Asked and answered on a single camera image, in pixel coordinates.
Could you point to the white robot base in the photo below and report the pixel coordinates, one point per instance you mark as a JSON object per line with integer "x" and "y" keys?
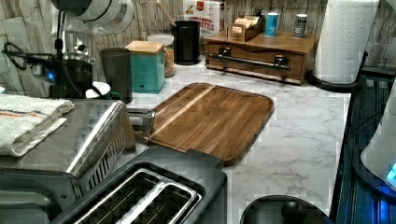
{"x": 375, "y": 164}

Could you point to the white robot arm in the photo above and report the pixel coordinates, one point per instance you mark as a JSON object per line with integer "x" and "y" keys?
{"x": 100, "y": 17}

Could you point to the stainless steel toaster oven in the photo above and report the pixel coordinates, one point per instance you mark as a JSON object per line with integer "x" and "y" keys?
{"x": 67, "y": 164}

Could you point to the wooden cutting board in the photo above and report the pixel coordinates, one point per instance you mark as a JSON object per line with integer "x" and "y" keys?
{"x": 215, "y": 120}

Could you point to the teal canister with wooden lid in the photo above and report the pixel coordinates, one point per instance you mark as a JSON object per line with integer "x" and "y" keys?
{"x": 147, "y": 66}

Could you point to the glass jar with white lid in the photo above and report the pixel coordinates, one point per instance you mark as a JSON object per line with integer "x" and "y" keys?
{"x": 168, "y": 51}

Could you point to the black utensil holder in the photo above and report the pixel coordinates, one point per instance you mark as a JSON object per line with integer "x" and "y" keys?
{"x": 187, "y": 42}

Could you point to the black two-slot toaster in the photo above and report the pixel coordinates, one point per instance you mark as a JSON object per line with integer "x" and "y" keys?
{"x": 159, "y": 186}

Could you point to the tea bag box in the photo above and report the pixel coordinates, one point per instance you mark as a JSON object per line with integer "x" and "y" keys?
{"x": 246, "y": 28}

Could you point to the dark grey cup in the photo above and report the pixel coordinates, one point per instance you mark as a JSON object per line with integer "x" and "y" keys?
{"x": 117, "y": 70}

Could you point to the cinnamon cereal box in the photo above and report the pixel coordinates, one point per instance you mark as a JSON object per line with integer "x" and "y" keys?
{"x": 209, "y": 13}

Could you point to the wooden drawer box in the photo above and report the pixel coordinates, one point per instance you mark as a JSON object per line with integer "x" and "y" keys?
{"x": 299, "y": 52}

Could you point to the wooden spoon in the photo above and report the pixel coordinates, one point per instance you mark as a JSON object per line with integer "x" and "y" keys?
{"x": 159, "y": 4}

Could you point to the blue shaker can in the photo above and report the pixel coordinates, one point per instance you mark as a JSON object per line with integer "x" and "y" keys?
{"x": 271, "y": 24}

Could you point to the grey shaker can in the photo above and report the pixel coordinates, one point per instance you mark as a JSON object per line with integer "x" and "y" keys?
{"x": 300, "y": 24}

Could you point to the paper towel roll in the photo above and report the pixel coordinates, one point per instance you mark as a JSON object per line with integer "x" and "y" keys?
{"x": 343, "y": 39}

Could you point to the striped white dish towel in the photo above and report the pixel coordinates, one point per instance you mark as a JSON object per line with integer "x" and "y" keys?
{"x": 26, "y": 121}

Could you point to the black drawer handle bar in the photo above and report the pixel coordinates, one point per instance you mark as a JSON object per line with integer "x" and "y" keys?
{"x": 224, "y": 54}

